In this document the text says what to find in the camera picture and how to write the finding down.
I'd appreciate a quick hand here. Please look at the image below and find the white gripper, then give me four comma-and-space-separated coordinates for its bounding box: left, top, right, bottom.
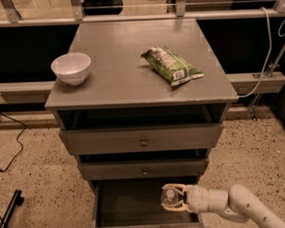
161, 183, 210, 214

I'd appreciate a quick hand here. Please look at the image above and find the clear plastic water bottle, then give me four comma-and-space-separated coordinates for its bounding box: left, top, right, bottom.
160, 185, 179, 208

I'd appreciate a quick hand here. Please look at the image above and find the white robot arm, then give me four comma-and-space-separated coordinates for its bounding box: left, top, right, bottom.
160, 183, 285, 228

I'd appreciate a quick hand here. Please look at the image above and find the bottom grey open drawer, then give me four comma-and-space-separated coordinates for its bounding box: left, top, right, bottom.
92, 177, 211, 228

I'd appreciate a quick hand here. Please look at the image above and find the middle grey drawer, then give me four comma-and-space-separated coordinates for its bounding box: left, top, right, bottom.
78, 159, 210, 181

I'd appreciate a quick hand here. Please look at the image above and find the top grey drawer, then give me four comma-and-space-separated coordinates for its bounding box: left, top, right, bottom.
60, 124, 224, 155

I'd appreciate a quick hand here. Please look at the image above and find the grey drawer cabinet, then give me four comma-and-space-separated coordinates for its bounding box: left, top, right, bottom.
42, 16, 244, 228

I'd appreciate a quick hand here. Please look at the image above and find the green chip bag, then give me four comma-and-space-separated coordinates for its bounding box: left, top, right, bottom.
141, 46, 204, 86

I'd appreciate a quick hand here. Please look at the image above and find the black stand leg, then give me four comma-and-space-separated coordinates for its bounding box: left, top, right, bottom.
0, 190, 24, 228

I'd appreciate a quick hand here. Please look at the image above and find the white ceramic bowl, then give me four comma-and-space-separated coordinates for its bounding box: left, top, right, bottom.
51, 53, 91, 85

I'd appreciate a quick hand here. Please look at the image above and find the black floor cable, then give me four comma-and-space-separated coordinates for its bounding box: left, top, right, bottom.
0, 95, 29, 174

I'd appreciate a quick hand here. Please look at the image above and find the metal window rail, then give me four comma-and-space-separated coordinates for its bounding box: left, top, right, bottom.
0, 0, 285, 27

